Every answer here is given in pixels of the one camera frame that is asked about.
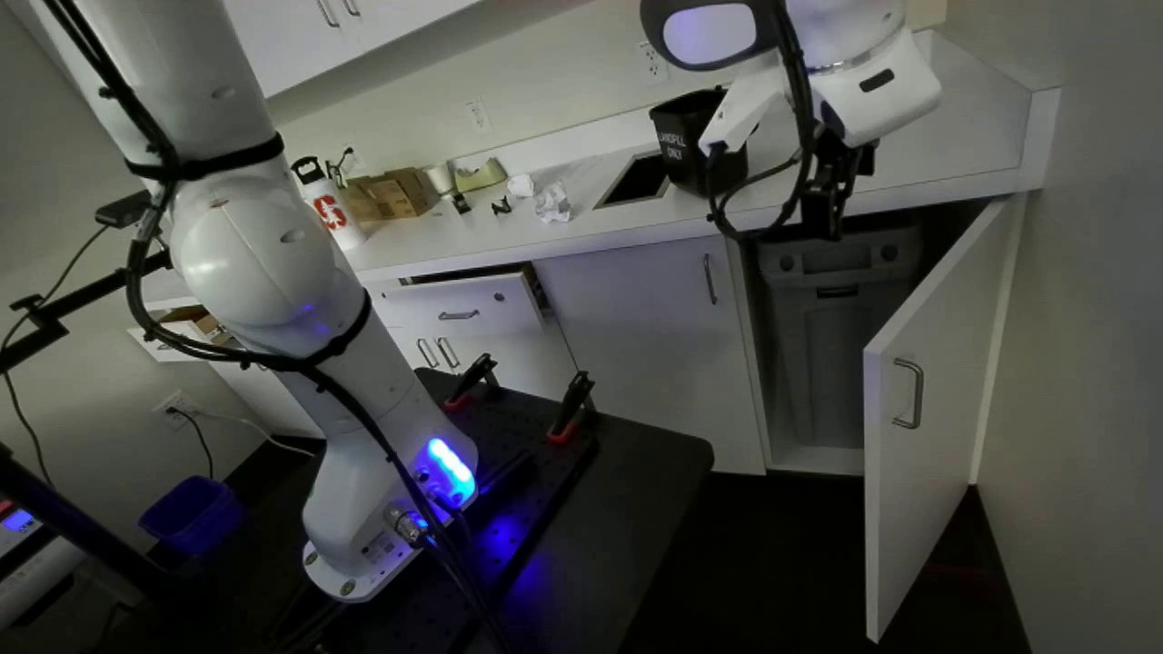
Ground small open cardboard box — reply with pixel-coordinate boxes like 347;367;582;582
153;300;237;346

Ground white side cabinet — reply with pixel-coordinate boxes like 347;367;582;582
124;315;328;438

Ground white cabinet door under sink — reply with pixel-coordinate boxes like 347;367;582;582
540;231;770;478

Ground cardboard box on counter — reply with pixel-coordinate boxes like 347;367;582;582
337;162;449;229

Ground red black clamp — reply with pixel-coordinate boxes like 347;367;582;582
547;367;599;449
439;351;501;417

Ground white drawer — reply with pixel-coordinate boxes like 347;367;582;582
375;265;555;356

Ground white crumpled wrapper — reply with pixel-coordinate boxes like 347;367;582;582
532;178;587;229

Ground white kitchen countertop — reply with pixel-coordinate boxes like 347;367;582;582
343;30;1067;283

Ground black camera stand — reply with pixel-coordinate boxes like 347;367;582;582
0;257;168;603

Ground black robot table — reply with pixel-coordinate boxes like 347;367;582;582
156;367;719;654

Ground white upper wall cabinets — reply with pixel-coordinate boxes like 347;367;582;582
23;0;484;100

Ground dark counter sink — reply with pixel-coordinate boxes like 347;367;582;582
597;154;673;211

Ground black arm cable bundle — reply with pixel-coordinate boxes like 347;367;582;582
47;0;884;612

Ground white cabinet door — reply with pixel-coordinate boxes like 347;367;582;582
540;231;770;478
858;195;1017;647

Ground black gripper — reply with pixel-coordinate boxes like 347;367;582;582
801;113;881;243

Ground blue plastic bin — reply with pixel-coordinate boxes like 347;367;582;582
134;473;255;568

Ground black wall power cable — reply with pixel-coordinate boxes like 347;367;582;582
160;397;219;482

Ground black camera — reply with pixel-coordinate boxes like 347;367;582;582
94;190;156;231

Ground white bottle red label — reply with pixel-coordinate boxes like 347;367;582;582
289;148;359;246

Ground purple lit white box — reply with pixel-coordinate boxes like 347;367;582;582
0;489;80;624

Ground grey trash bin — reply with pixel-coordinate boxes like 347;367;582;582
754;223;933;455

